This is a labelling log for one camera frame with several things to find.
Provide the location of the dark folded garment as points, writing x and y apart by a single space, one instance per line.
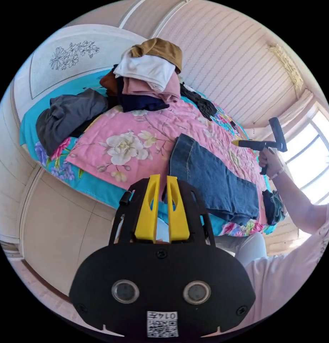
272 207

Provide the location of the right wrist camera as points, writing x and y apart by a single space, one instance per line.
278 134

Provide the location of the person's right hand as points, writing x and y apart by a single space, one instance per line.
270 162

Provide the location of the pile of clothes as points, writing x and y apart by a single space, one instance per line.
151 77

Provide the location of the dark grey garment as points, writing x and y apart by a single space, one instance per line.
65 118

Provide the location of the person's body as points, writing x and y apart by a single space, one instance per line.
287 284

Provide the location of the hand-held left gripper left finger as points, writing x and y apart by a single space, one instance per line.
146 211

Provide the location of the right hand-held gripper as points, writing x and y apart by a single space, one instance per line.
254 144

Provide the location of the window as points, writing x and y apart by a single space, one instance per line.
311 158

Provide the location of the person's right forearm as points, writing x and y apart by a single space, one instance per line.
295 198

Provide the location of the bed with pink floral quilt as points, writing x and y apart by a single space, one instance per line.
137 160

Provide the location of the dark blue jeans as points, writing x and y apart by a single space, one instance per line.
212 177

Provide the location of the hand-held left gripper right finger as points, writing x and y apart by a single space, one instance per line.
180 214

